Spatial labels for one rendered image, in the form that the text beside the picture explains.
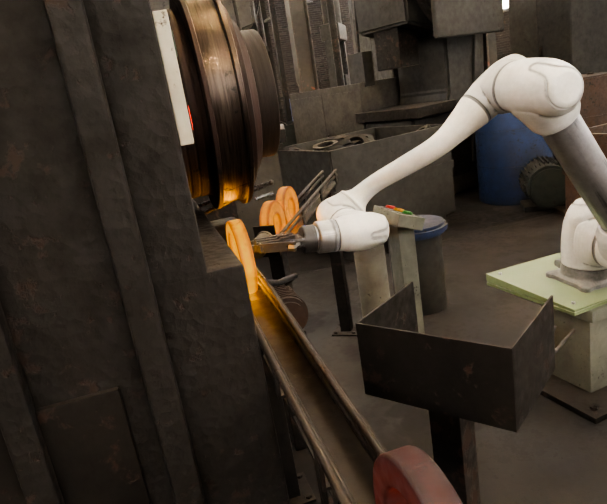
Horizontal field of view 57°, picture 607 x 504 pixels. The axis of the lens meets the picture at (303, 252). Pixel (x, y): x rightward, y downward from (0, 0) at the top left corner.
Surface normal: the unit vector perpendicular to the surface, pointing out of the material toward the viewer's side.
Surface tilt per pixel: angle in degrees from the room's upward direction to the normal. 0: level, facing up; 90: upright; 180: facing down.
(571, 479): 1
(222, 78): 80
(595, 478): 0
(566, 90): 88
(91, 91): 90
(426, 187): 90
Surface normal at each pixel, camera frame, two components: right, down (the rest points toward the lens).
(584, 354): -0.90, 0.25
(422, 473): -0.12, -0.92
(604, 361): 0.40, 0.19
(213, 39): 0.18, -0.25
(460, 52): 0.59, 0.14
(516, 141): -0.25, 0.31
